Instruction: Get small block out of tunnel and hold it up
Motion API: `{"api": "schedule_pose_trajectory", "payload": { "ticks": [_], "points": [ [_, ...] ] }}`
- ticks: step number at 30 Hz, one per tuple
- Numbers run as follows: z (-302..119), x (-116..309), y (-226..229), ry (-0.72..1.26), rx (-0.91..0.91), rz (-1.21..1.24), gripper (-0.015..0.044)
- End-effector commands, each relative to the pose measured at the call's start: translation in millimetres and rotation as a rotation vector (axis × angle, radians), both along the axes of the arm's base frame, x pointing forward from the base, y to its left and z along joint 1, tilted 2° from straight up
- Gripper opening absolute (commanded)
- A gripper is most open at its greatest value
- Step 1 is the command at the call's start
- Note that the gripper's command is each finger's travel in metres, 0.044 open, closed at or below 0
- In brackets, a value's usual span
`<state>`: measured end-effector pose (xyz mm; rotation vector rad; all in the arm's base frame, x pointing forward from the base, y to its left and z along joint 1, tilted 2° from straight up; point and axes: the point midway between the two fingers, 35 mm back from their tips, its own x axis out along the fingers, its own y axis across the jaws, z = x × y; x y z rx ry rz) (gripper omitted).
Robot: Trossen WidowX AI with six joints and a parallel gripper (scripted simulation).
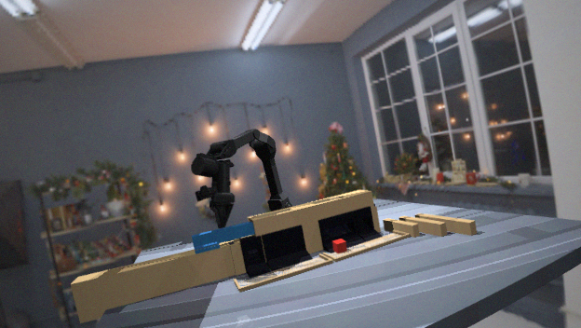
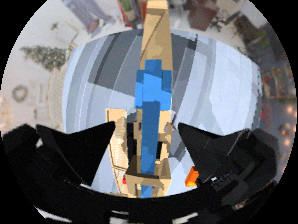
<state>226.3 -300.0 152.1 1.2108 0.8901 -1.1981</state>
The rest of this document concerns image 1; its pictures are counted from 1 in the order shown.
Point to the tan rectangular bar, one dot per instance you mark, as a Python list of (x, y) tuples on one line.
[(427, 226)]

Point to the small red block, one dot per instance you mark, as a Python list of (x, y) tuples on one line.
[(339, 246)]

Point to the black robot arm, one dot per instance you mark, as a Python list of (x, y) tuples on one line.
[(265, 149)]

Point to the brown rectangular bar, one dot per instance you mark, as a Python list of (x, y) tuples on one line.
[(465, 227)]

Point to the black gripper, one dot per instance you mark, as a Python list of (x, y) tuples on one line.
[(221, 202)]

